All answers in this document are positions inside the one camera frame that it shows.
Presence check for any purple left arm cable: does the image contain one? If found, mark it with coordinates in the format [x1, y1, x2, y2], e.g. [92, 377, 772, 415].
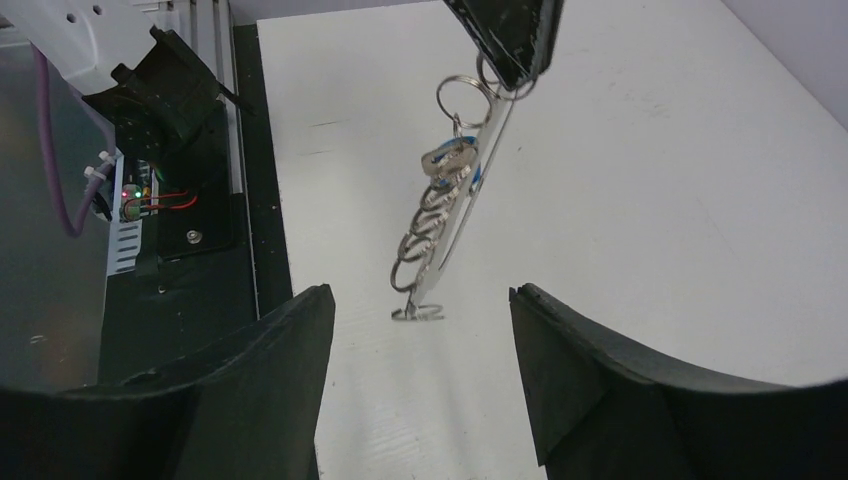
[31, 47, 121, 238]

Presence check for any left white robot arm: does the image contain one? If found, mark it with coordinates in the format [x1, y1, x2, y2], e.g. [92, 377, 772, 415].
[1, 1, 563, 190]

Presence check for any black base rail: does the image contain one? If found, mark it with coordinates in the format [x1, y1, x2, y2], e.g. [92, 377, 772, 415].
[98, 24, 293, 384]

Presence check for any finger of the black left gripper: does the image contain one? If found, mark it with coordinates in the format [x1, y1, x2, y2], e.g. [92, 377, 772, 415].
[444, 0, 565, 92]

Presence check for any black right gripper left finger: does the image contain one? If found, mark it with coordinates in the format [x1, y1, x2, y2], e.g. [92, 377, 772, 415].
[1, 285, 336, 479]

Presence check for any left white slotted bracket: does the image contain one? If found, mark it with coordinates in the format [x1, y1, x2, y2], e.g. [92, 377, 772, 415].
[106, 153, 142, 277]

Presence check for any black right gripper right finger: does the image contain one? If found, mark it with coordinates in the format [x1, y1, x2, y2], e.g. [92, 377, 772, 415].
[509, 284, 847, 479]

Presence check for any blue capped silver key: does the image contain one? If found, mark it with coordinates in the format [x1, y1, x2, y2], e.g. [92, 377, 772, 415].
[421, 136, 478, 187]

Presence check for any left green circuit board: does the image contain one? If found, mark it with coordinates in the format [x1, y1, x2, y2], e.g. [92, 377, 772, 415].
[119, 159, 157, 222]

